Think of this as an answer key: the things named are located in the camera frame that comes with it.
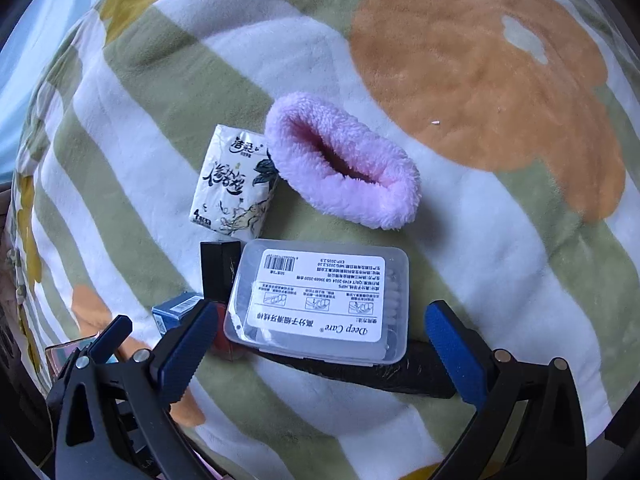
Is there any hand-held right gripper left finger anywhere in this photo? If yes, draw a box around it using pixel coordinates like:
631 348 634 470
46 299 221 480

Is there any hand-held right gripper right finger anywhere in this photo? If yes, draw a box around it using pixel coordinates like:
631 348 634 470
424 301 589 480

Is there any small blue box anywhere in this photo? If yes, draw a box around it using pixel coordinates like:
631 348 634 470
151 291 206 336

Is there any black bag roll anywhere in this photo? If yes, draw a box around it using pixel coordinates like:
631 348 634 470
250 340 456 400

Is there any black and red lipstick box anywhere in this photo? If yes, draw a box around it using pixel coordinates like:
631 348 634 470
200 241 246 363

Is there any clear plastic floss pick box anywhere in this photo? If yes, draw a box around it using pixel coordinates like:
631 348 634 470
223 239 411 366

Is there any white tissue pack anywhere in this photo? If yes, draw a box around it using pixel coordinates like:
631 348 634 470
189 125 280 241

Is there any pink fluffy sock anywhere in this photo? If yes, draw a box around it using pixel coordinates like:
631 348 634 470
264 94 421 231

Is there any light blue bed sheet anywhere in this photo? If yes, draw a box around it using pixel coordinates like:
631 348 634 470
0 0 131 171

